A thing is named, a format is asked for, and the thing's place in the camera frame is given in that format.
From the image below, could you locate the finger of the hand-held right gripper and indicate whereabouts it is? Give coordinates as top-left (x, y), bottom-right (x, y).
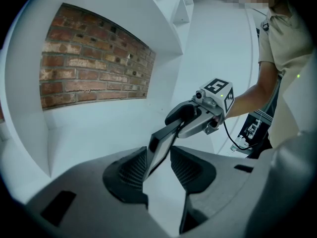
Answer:
top-left (177, 113), bottom-right (213, 138)
top-left (165, 102), bottom-right (199, 126)

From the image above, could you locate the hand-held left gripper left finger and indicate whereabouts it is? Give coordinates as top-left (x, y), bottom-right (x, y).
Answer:
top-left (26, 146), bottom-right (149, 233)

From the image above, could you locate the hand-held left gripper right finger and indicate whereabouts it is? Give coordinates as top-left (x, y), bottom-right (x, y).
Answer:
top-left (170, 146), bottom-right (270, 234)

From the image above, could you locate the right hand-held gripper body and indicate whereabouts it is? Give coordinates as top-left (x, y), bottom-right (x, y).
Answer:
top-left (192, 77), bottom-right (235, 135)

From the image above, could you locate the small dark framed square object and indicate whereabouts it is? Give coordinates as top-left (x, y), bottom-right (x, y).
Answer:
top-left (143, 118), bottom-right (196, 180)

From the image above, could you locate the person's right forearm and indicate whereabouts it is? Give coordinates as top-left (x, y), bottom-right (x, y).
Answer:
top-left (224, 60), bottom-right (281, 120)

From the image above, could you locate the white desk with drawers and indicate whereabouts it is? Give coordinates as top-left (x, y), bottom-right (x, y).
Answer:
top-left (44, 100), bottom-right (223, 233)

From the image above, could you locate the white shelf unit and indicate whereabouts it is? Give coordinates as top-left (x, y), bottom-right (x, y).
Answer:
top-left (4, 0), bottom-right (194, 178)

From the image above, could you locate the clear plastic bottle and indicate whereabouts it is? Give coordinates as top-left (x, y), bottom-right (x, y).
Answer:
top-left (229, 135), bottom-right (245, 156)

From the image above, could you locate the black framed glass door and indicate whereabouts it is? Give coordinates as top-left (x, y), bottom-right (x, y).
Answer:
top-left (237, 109), bottom-right (276, 159)

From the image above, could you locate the person's beige shirt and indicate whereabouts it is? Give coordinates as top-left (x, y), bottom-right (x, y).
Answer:
top-left (257, 1), bottom-right (316, 148)

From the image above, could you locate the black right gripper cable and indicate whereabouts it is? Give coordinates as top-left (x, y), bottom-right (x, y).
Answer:
top-left (222, 121), bottom-right (259, 151)

